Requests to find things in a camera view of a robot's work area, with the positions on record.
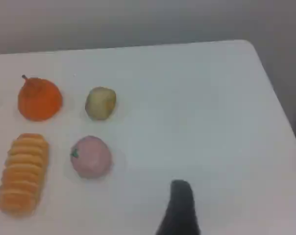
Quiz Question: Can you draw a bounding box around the pink peach with green leaf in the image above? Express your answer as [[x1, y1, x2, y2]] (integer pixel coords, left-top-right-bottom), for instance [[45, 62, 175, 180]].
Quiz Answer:
[[70, 136, 113, 179]]

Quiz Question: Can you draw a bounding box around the ridged golden bread loaf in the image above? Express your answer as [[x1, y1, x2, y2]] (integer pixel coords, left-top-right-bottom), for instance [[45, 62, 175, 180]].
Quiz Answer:
[[0, 133, 50, 217]]

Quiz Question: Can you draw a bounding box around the orange fruit with stem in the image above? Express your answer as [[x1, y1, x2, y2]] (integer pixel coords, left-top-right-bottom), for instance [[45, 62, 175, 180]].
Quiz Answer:
[[17, 74, 64, 122]]

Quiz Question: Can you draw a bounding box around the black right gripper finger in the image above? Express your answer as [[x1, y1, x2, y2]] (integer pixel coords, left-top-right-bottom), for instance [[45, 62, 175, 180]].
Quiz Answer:
[[154, 180, 202, 235]]

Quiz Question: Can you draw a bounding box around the beige potato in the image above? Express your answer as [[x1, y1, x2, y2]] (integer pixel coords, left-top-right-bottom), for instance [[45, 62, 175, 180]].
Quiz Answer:
[[85, 87, 117, 121]]

